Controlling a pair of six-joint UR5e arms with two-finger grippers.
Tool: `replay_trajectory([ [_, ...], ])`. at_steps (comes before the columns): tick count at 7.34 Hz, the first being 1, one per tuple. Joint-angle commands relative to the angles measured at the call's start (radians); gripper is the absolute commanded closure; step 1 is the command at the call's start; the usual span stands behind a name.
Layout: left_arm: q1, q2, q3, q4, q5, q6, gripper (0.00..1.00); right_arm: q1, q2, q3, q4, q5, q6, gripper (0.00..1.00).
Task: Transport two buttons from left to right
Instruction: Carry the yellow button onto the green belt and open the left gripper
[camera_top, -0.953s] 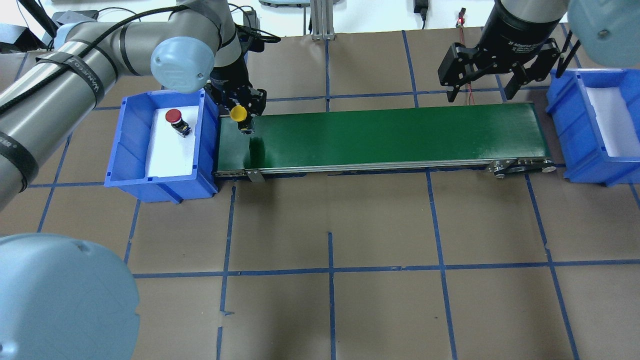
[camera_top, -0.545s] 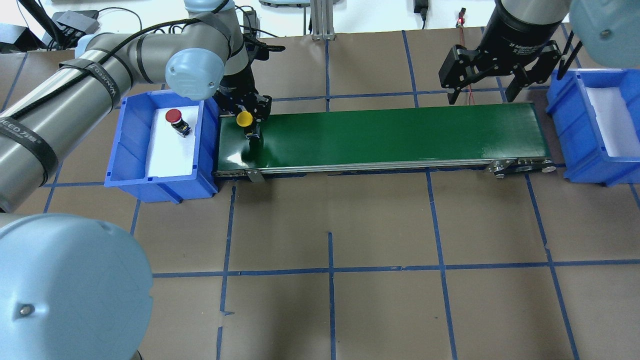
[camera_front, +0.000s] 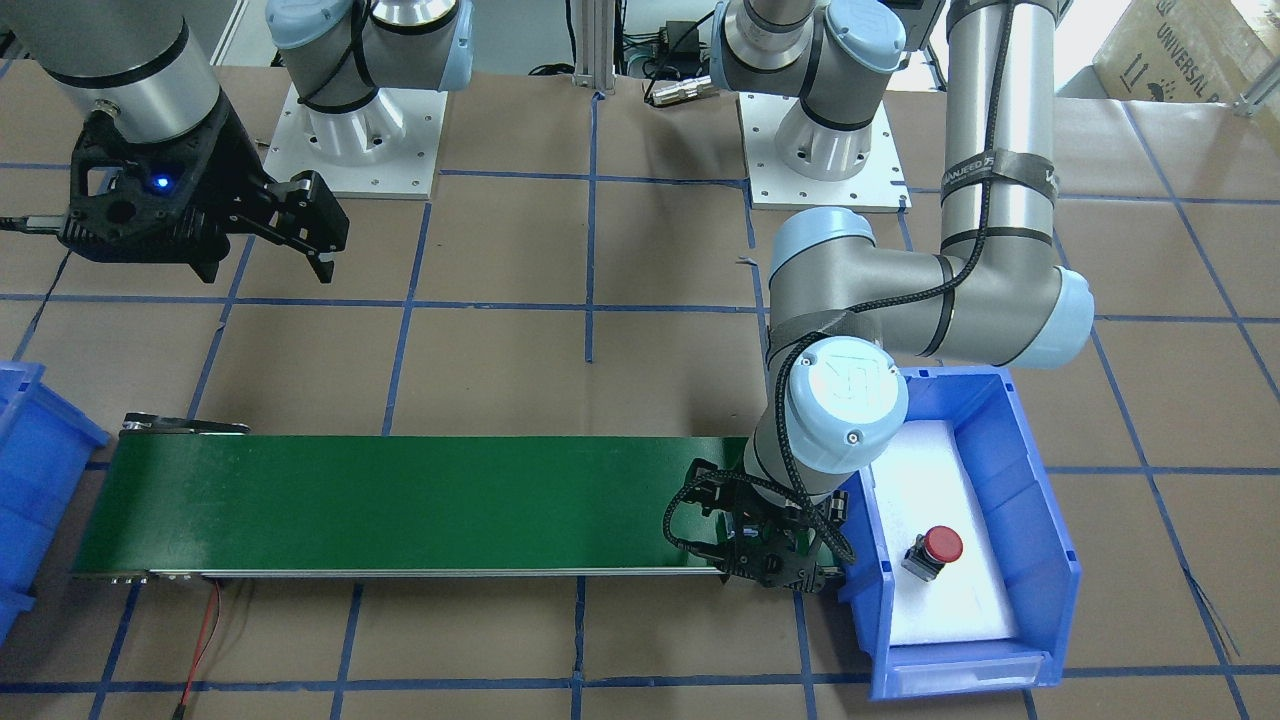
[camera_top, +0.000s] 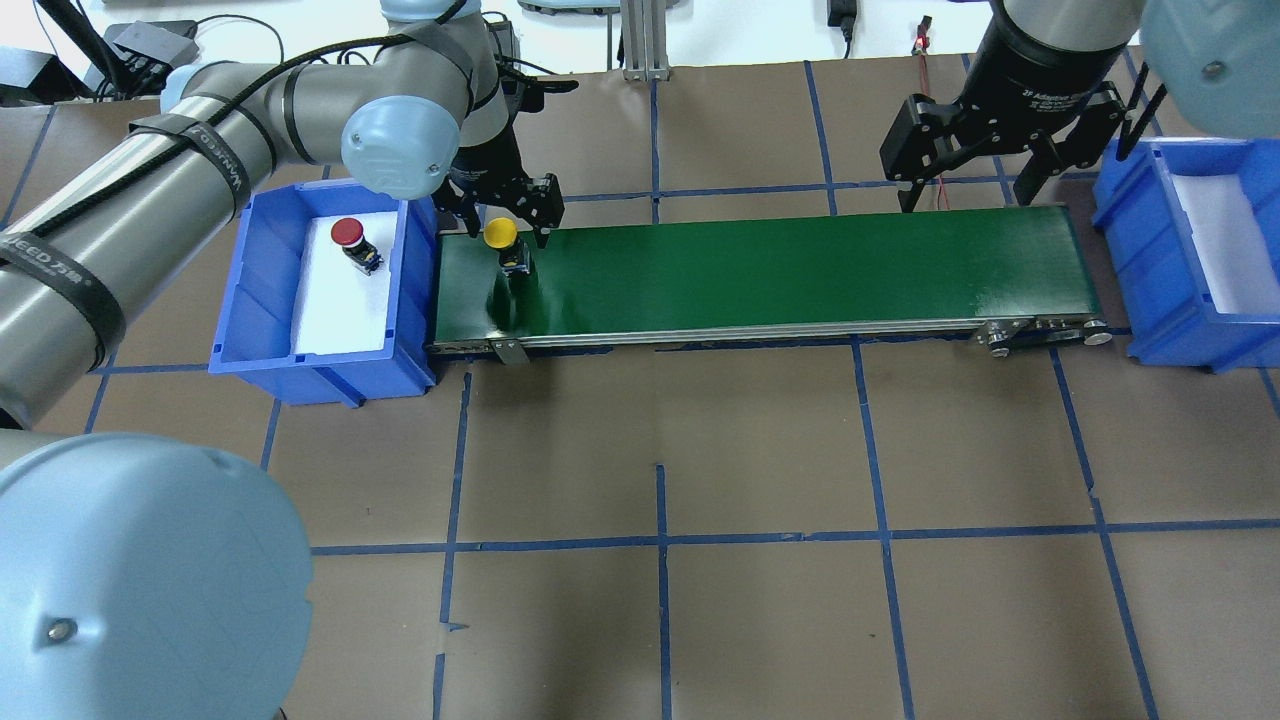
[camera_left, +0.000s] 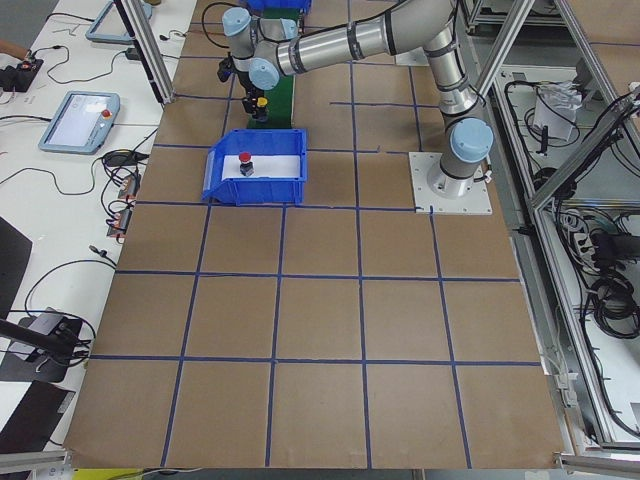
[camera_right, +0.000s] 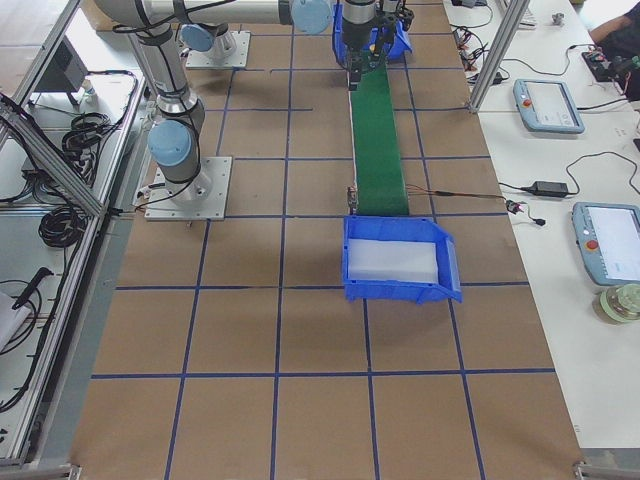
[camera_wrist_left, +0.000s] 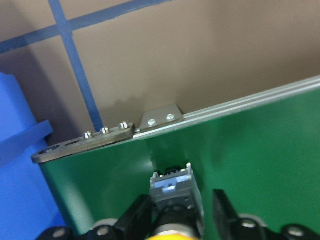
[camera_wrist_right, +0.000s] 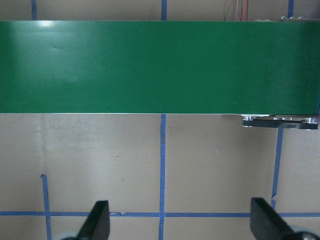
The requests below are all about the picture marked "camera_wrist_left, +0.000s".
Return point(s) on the blue plastic bin left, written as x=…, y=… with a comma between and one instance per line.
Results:
x=27, y=207

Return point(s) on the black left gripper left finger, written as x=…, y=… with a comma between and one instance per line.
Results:
x=136, y=222

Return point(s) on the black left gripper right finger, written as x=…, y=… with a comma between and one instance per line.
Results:
x=224, y=215

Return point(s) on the yellow push button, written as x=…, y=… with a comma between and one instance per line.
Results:
x=178, y=204

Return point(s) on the green conveyor belt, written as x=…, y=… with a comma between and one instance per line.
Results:
x=263, y=150

